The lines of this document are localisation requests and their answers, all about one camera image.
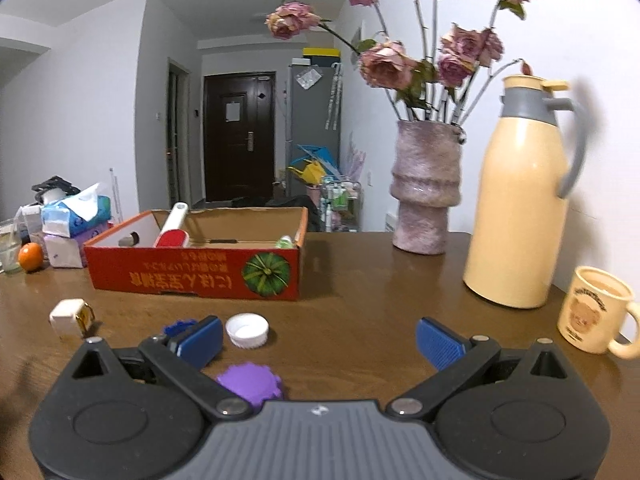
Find white ribbed bottle cap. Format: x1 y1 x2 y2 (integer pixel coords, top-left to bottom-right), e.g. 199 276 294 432
225 313 270 350

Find cream thermos jug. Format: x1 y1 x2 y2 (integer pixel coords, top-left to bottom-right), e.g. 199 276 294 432
462 74 590 309

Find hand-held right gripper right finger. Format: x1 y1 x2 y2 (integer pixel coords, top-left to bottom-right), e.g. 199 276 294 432
385 316 581 418

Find blue tissue pack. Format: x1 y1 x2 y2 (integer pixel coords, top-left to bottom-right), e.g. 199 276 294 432
41 183 112 238

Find clear plastic food container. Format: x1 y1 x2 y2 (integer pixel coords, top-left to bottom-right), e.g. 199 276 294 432
19 204 47 248

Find small cart with bottles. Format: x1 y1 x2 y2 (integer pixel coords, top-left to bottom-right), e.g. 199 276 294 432
320 177 362 233

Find grey side door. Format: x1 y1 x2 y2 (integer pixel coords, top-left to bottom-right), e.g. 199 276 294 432
167 57 191 206

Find blue yellow plastic toy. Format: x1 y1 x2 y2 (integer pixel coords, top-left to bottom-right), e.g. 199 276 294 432
287 144 341 186

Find grey refrigerator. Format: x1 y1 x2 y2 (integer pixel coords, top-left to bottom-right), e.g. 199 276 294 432
286 62 343 201

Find clear drinking glass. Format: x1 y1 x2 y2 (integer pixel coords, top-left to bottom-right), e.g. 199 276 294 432
0 220 25 275

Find thin white stick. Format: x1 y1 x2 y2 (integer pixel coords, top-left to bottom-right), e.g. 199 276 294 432
109 166 123 223

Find purple bottle cap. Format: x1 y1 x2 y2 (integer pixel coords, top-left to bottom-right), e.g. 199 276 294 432
215 363 287 415

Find black bag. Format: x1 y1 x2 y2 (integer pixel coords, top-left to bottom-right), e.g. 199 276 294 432
232 194 323 233

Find clear folded umbrella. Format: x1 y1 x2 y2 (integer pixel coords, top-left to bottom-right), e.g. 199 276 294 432
325 62 343 131

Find red white lint brush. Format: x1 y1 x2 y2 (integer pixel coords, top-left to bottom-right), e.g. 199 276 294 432
152 202 190 249

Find red cardboard box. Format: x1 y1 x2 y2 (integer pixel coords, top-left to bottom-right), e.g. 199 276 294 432
82 206 309 302

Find bunch of dried pink roses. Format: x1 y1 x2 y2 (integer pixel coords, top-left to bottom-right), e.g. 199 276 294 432
265 0 546 123

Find purple decorative leaves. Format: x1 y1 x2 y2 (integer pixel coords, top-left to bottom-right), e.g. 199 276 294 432
345 132 368 181

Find cream bear mug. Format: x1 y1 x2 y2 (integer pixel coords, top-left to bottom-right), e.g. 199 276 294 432
556 266 640 360

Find black plastic rack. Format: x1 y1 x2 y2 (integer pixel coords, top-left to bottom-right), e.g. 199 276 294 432
31 176 81 198

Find pink grey ceramic vase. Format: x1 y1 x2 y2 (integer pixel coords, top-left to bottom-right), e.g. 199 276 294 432
390 119 467 255

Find white cube charger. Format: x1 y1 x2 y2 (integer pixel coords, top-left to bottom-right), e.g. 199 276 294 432
49 299 97 342

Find blue bottle cap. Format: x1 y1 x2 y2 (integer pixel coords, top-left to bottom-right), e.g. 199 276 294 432
163 319 193 341

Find orange fruit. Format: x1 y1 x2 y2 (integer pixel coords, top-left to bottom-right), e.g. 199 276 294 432
18 242 42 273

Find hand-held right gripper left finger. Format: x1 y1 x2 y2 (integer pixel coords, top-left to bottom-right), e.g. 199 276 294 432
62 315 253 417

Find purple white tissue pack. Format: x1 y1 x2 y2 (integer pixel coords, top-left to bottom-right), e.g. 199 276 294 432
42 222 113 268

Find dark brown entrance door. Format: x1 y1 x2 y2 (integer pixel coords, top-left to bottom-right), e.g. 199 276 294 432
202 71 277 203

